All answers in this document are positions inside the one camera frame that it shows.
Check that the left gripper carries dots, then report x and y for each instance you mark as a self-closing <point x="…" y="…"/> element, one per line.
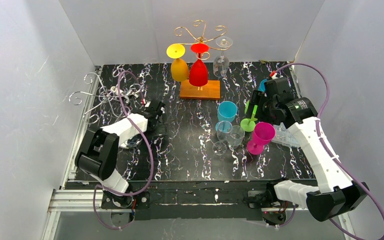
<point x="158" y="110"/>

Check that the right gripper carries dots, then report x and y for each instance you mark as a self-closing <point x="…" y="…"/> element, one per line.
<point x="262" y="106"/>

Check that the blue wine glass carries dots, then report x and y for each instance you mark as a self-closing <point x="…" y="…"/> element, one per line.
<point x="262" y="87"/>

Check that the green wine glass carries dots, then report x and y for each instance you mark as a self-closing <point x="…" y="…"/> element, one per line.
<point x="248" y="124"/>

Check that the teal wine glass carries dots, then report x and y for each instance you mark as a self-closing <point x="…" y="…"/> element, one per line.
<point x="226" y="111"/>

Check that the pink wine glass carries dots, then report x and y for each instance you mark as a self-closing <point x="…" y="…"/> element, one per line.
<point x="262" y="135"/>

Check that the silver wire glass rack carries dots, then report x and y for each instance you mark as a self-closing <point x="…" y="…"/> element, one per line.
<point x="106" y="99"/>

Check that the orange yellow wine glass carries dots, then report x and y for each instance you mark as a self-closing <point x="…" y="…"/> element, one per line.
<point x="179" y="68"/>

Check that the clear ribbed wine glass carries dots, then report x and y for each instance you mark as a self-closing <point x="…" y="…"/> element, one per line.
<point x="235" y="137"/>

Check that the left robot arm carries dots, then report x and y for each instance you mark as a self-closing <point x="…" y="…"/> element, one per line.
<point x="98" y="151"/>

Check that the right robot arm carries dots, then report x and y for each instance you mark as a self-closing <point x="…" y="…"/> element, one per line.
<point x="336" y="192"/>

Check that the clear wine glass on gold rack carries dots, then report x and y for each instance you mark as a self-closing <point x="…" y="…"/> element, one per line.
<point x="221" y="63"/>

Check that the red wine glass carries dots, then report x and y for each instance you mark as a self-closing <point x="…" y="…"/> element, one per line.
<point x="198" y="74"/>

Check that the clear plastic screw box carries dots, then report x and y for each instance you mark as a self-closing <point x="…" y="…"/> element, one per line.
<point x="284" y="137"/>

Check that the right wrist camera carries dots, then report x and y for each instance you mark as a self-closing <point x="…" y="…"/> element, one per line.
<point x="277" y="85"/>

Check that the gold wire glass rack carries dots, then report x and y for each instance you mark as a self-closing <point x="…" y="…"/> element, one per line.
<point x="212" y="90"/>

